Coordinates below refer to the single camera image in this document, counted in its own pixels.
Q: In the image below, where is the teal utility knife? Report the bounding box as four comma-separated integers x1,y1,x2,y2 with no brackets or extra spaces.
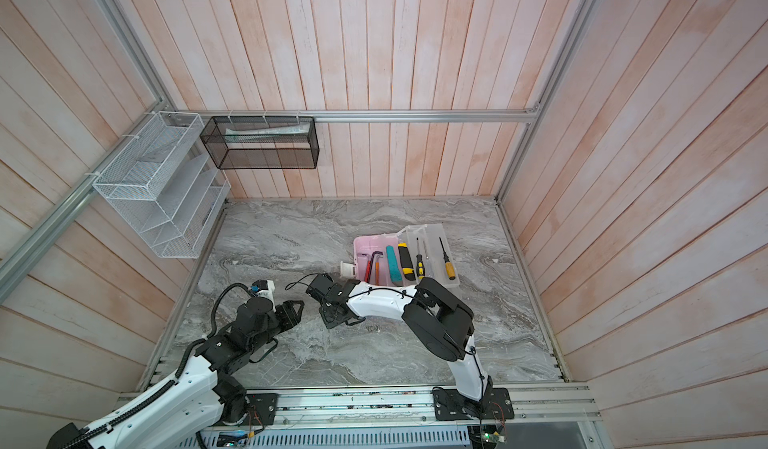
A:
386,245,403,286

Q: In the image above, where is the steel hex key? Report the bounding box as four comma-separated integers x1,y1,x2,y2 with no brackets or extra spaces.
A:
370,251,383,284

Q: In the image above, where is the yellow black utility knife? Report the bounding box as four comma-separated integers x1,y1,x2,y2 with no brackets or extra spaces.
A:
398,243,416,281

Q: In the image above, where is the yellow black phillips screwdriver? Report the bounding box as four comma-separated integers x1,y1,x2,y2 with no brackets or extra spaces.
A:
416,237,426,280

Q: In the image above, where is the pink tool box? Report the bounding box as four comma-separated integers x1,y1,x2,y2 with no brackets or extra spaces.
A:
340,224,460,289

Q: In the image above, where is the orange handled screwdriver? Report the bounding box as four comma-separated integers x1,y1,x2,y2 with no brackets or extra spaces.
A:
438,237,457,281

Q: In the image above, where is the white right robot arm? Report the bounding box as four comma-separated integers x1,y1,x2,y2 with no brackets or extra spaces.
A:
306,275,492,404

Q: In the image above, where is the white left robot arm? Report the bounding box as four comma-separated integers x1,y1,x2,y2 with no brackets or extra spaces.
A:
47,296,304,448

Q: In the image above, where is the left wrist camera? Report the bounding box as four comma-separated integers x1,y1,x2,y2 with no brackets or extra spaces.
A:
251,279,275,304

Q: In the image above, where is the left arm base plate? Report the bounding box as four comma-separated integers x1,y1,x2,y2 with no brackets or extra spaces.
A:
206,392,279,428

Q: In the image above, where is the aluminium mounting rail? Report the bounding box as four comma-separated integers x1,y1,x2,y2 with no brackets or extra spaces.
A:
103,381,602,435

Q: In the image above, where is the white wire mesh shelf rack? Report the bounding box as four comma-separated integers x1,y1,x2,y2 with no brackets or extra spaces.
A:
94,112,230,259

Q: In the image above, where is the black mesh wall basket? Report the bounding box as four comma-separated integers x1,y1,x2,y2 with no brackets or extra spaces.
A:
200,115,320,170

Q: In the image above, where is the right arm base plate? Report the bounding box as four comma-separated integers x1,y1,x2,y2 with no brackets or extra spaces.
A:
431,387,515,421

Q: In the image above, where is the black corrugated cable conduit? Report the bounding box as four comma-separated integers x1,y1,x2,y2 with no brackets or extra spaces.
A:
56,282,259,449

